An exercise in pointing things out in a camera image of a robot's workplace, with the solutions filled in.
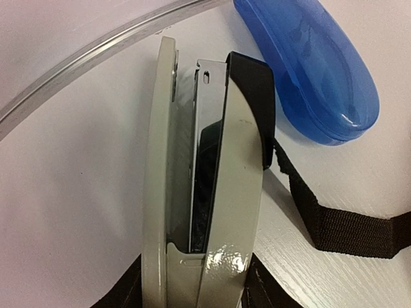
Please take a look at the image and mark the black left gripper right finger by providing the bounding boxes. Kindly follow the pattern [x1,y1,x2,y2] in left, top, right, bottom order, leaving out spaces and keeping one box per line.
[241,253,282,307]

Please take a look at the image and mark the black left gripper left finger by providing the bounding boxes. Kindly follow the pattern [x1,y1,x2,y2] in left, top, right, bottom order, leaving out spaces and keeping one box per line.
[102,255,143,307]

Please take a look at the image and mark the cream white backpack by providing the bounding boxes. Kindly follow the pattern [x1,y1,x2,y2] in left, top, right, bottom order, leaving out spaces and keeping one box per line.
[272,137,411,260]

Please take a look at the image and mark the silver stapler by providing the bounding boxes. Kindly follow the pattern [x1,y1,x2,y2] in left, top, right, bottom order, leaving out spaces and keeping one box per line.
[141,37,275,307]

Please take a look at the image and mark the blue pencil case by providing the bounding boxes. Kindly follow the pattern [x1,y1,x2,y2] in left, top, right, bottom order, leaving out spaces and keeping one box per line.
[234,1,380,146]

